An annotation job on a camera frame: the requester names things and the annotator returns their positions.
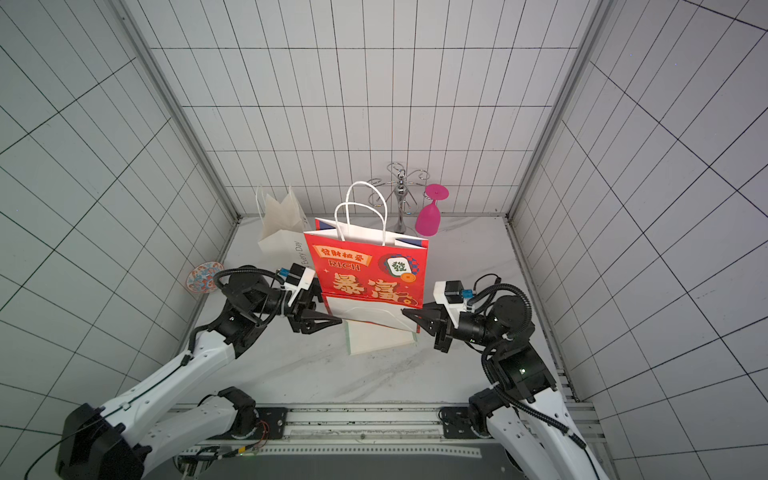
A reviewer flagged chrome cup holder stand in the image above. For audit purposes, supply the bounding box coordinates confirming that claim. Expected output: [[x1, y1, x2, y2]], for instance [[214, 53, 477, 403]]
[[368, 161, 430, 234]]

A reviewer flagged patterned ceramic bowl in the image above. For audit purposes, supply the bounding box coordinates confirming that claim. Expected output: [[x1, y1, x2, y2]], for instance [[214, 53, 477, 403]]
[[184, 261, 224, 294]]

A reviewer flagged black mounting plate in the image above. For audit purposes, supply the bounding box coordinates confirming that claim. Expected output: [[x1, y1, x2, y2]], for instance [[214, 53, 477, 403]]
[[232, 407, 288, 443], [438, 406, 491, 440]]

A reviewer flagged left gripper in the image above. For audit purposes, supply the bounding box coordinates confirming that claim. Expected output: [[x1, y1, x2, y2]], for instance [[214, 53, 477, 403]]
[[252, 276, 350, 334]]

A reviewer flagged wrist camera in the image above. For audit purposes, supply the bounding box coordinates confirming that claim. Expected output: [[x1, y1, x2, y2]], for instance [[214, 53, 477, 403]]
[[279, 263, 315, 305], [433, 280, 474, 327]]

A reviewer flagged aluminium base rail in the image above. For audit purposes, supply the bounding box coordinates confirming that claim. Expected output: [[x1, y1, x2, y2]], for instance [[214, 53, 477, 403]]
[[128, 401, 601, 460]]

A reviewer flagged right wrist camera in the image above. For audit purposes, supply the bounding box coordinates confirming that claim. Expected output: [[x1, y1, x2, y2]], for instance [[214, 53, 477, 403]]
[[433, 280, 474, 327]]

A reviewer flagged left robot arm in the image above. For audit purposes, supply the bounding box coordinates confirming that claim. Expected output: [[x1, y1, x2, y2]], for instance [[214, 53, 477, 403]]
[[40, 264, 343, 479]]

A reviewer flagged pink plastic wine glass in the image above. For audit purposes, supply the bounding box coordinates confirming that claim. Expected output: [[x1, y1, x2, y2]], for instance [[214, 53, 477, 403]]
[[415, 184, 450, 237]]

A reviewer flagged red printed paper bag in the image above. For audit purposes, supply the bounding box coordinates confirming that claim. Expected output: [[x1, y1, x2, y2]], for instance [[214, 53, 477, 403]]
[[304, 181, 429, 332]]

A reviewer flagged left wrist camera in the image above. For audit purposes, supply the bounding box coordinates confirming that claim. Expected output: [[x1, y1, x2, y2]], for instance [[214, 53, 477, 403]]
[[279, 263, 315, 305]]

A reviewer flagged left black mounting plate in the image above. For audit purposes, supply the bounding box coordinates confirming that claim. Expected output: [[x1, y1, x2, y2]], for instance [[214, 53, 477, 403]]
[[232, 407, 288, 443]]

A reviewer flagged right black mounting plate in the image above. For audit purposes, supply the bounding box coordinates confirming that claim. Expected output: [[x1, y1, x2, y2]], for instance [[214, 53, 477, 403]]
[[438, 406, 491, 440]]

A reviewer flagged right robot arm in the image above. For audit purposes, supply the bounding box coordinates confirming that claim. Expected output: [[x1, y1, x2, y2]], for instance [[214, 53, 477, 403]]
[[402, 280, 607, 479]]

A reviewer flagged green Fresh paper bag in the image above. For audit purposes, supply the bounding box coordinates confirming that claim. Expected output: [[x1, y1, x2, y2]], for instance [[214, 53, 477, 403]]
[[345, 321, 416, 355]]

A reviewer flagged white Happy Every Day bag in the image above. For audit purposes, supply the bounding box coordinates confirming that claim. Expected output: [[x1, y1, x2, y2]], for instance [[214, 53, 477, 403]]
[[256, 187, 313, 270]]

